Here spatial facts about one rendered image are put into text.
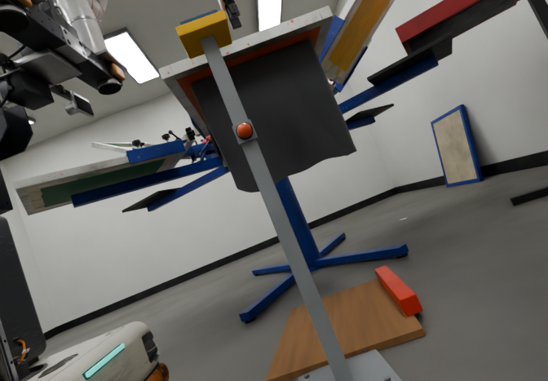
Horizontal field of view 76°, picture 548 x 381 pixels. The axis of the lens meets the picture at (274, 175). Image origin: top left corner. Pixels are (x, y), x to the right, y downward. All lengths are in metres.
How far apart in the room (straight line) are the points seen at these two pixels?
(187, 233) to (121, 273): 1.20
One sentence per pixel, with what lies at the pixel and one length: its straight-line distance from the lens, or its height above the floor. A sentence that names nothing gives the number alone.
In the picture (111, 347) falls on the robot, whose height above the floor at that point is 0.26.
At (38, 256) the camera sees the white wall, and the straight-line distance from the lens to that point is 6.86.
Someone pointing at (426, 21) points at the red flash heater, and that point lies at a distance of 2.12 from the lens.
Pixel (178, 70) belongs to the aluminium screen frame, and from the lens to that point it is 1.19.
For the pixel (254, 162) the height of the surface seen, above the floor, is 0.57.
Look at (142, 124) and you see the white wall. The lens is 6.35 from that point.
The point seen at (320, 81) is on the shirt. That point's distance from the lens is 1.26.
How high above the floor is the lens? 0.43
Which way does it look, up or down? 6 degrees up
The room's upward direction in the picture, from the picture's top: 22 degrees counter-clockwise
